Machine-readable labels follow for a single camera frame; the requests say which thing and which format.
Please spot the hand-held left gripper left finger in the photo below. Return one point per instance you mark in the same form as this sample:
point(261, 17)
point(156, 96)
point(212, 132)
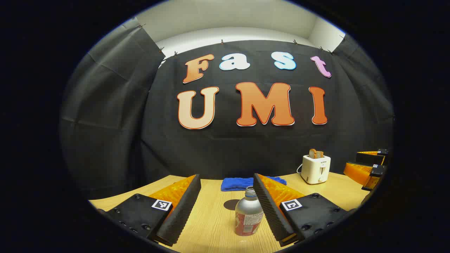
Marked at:
point(186, 207)

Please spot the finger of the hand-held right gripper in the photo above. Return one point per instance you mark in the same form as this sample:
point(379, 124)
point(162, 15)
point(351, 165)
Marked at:
point(369, 157)
point(358, 171)

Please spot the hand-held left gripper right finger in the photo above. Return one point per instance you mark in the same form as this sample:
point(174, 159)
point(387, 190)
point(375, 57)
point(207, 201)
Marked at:
point(269, 207)

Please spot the silver water bottle red label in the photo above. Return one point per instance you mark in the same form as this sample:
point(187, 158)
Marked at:
point(248, 218)

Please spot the blue folded towel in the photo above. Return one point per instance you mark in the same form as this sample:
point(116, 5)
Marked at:
point(239, 183)

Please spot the toast slice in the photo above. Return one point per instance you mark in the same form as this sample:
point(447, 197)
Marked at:
point(312, 153)
point(320, 154)

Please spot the white toaster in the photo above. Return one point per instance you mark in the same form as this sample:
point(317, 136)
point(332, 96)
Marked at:
point(314, 170)

